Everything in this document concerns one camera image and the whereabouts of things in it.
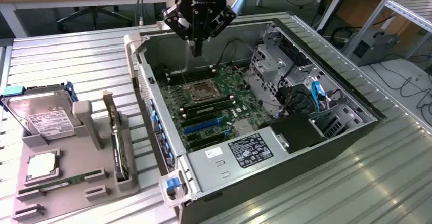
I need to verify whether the black coiled cable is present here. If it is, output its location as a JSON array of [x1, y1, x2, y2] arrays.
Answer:
[[333, 26, 354, 45]]

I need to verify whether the graphics card with black fan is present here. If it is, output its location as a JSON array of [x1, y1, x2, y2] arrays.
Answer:
[[101, 89, 131, 182]]

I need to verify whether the green motherboard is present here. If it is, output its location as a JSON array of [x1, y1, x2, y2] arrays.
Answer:
[[158, 64, 271, 153]]

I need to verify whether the open dark PC case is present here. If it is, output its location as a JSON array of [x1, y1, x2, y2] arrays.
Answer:
[[123, 18, 389, 224]]

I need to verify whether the blue case latch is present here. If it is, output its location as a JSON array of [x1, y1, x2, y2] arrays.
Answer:
[[167, 177, 181, 192]]

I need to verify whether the silver chipset heatsink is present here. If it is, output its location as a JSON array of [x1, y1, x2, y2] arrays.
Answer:
[[233, 119, 257, 136]]

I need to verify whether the grey parts rack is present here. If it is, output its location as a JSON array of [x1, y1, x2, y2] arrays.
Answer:
[[13, 100, 142, 222]]

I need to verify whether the green RAM stick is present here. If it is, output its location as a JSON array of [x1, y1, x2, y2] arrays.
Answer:
[[186, 102, 235, 116], [18, 169, 102, 195]]

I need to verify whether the blue disk bracket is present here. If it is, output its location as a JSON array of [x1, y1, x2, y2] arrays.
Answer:
[[0, 81, 81, 113]]

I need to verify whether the grey box with handle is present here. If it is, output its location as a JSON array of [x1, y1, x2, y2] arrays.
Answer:
[[347, 31, 402, 67]]

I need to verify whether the metal CPU socket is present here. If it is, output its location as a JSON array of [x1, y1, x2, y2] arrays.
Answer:
[[182, 81, 221, 105]]

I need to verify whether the silver CPU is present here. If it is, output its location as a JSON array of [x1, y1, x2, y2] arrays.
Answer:
[[26, 154, 59, 179]]

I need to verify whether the thin socket locking lever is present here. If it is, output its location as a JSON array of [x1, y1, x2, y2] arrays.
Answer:
[[179, 66, 189, 87]]

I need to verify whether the silver drive cage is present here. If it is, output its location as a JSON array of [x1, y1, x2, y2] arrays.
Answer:
[[250, 23, 326, 108]]

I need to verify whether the black wire bundle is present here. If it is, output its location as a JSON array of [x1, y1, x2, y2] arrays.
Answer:
[[277, 83, 321, 115]]

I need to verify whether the blue data wire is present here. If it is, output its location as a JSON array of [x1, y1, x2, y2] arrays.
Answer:
[[313, 80, 329, 113]]

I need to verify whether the aluminium profile frame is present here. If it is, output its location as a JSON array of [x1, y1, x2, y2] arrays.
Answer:
[[341, 0, 432, 60]]

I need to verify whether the black long expansion slot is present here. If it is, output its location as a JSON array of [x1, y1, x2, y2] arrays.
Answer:
[[189, 140, 221, 152], [187, 132, 227, 146], [182, 112, 219, 128]]

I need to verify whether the silver power supply unit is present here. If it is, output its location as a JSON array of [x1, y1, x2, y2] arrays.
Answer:
[[187, 126, 293, 193]]

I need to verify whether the blue expansion slot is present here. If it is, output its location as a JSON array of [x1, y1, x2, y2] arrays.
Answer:
[[183, 118, 223, 134]]

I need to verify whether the black loose cable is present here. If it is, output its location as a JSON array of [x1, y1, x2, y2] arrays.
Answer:
[[370, 62, 432, 110]]

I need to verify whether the silver hard disk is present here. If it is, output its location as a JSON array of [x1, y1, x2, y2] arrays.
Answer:
[[2, 89, 78, 141]]

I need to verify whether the black looped wire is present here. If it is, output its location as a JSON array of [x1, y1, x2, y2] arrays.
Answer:
[[214, 38, 254, 67]]

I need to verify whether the silver perforated disk bay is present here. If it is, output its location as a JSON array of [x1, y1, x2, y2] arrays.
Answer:
[[309, 104, 379, 139]]

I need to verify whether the black office chair base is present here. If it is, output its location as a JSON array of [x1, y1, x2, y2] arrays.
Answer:
[[57, 5, 133, 31]]

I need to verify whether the black plastic shroud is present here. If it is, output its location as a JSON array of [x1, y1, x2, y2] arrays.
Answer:
[[269, 114, 330, 154]]

